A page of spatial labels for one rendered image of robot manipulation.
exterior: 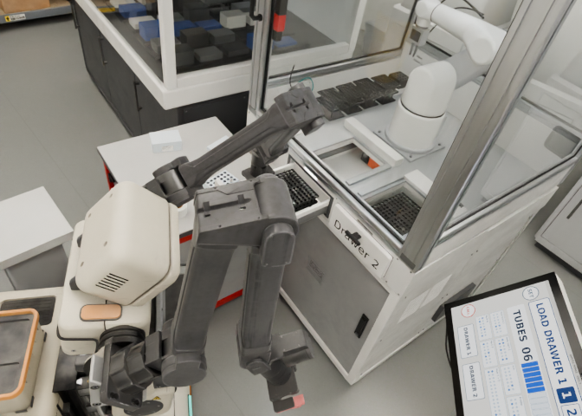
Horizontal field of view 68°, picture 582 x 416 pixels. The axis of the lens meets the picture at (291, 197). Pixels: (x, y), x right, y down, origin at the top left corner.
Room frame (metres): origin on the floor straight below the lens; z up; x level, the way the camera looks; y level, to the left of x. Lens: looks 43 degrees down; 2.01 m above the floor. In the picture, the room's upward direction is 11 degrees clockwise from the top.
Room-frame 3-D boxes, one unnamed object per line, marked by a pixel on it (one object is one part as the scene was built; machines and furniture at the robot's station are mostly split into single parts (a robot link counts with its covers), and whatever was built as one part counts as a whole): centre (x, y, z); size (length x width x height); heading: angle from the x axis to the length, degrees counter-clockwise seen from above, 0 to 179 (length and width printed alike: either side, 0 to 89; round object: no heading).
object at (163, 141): (1.50, 0.60, 0.79); 0.13 x 0.09 x 0.05; 119
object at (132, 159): (1.38, 0.45, 0.38); 0.62 x 0.58 x 0.76; 43
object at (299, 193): (1.20, 0.04, 0.87); 0.22 x 0.18 x 0.06; 133
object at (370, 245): (1.05, -0.27, 0.87); 0.29 x 0.02 x 0.11; 43
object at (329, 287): (1.57, -0.44, 0.40); 1.03 x 0.95 x 0.80; 43
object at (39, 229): (0.93, 0.94, 0.38); 0.30 x 0.30 x 0.76; 49
